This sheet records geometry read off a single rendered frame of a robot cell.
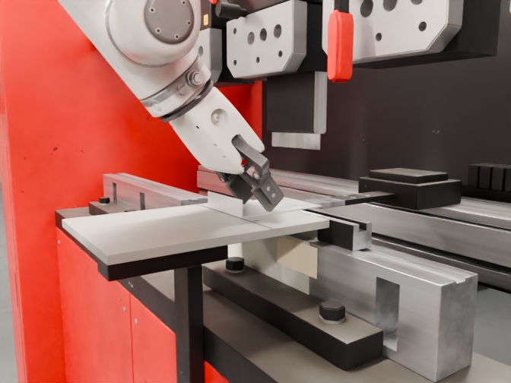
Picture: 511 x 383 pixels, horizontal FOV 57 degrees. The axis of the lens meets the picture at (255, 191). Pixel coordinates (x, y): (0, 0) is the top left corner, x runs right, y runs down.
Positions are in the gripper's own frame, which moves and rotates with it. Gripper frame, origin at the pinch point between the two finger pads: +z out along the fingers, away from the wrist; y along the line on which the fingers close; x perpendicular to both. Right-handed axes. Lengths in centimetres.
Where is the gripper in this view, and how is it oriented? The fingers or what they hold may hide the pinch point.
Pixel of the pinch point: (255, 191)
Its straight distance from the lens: 61.3
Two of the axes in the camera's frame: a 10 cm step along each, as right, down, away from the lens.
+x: -6.4, 7.0, -3.2
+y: -5.6, -1.3, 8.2
